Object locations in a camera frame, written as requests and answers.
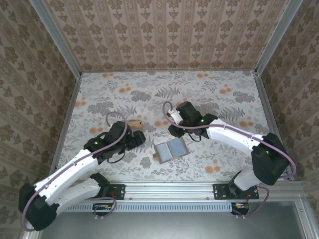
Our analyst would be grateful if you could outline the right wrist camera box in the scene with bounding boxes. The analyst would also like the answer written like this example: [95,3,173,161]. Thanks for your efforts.
[168,108,184,125]

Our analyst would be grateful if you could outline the black connector box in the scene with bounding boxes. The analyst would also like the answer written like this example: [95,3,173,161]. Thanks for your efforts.
[92,203,113,216]
[231,202,250,215]

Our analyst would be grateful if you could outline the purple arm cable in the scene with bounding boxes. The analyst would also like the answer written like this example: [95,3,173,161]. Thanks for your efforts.
[21,112,129,232]
[162,101,297,220]

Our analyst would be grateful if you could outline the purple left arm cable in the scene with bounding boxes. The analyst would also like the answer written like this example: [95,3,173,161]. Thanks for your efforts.
[21,112,129,232]

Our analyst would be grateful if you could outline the slotted grey cable duct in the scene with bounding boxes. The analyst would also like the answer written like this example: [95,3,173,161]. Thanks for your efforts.
[59,202,234,213]

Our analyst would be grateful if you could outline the grey metal panel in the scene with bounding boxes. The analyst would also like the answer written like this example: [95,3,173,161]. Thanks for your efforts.
[41,211,306,239]

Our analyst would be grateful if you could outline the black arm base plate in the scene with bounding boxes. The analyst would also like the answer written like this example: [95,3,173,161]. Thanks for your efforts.
[99,183,125,200]
[213,183,260,200]

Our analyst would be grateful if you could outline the aluminium corner post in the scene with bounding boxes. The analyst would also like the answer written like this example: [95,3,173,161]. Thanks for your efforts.
[28,0,83,78]
[254,0,304,74]

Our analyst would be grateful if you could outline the aluminium frame bar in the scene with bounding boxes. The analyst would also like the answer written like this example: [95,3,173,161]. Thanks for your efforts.
[295,199,316,239]

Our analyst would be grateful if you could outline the aluminium front beam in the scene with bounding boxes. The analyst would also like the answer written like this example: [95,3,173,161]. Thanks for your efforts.
[37,181,306,201]

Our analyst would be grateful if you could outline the aluminium side rail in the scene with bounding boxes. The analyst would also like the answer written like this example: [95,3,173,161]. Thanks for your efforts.
[253,70,295,182]
[47,73,83,182]

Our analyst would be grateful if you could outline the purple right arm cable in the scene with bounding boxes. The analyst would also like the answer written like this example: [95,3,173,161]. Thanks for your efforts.
[162,101,297,220]

